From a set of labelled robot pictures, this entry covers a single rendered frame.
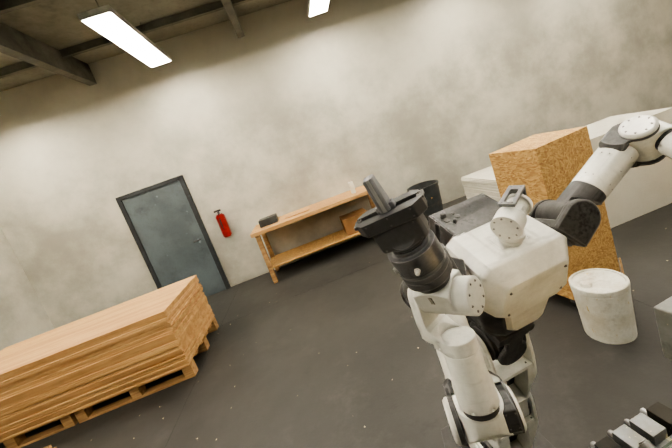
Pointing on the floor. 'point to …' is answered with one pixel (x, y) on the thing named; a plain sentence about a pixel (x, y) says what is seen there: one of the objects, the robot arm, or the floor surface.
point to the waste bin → (430, 196)
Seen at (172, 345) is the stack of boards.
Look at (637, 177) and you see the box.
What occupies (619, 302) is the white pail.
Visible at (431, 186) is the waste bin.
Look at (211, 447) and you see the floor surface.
